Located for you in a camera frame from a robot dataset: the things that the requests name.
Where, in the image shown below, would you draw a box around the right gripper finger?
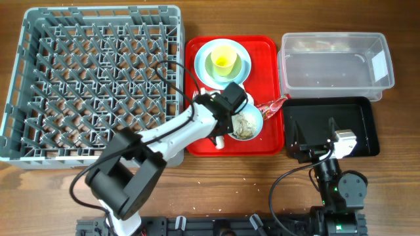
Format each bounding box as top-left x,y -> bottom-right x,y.
291,121 -> 307,146
328,117 -> 340,142

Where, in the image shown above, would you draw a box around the white napkin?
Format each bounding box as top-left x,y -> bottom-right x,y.
240,84 -> 255,106

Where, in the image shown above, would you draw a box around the light blue bowl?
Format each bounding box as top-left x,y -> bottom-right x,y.
228,104 -> 264,141

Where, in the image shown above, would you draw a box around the rice food scraps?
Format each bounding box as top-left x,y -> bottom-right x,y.
232,112 -> 257,140

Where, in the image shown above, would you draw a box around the white plastic spoon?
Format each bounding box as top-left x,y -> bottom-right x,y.
215,136 -> 224,149

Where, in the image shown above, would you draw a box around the red snack wrapper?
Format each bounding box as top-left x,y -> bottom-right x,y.
256,94 -> 290,120

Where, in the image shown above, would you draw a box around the yellow plastic cup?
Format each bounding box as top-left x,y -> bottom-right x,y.
211,45 -> 238,76

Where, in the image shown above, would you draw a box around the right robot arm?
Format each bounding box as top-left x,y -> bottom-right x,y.
291,118 -> 368,235

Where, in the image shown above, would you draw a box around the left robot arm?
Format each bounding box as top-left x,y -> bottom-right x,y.
85,83 -> 247,235

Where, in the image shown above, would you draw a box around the black waste tray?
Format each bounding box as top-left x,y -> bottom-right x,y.
282,96 -> 380,159

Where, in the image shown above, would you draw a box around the clear plastic waste bin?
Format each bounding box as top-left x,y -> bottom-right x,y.
278,32 -> 395,102

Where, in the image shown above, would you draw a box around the grey plastic dishwasher rack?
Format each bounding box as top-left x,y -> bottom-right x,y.
1,5 -> 185,169

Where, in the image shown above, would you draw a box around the light blue plate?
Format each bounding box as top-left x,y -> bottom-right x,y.
194,39 -> 251,90

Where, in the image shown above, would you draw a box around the light green small bowl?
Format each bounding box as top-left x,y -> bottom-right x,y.
205,54 -> 242,83

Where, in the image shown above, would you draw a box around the red plastic serving tray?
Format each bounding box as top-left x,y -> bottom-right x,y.
187,35 -> 284,157

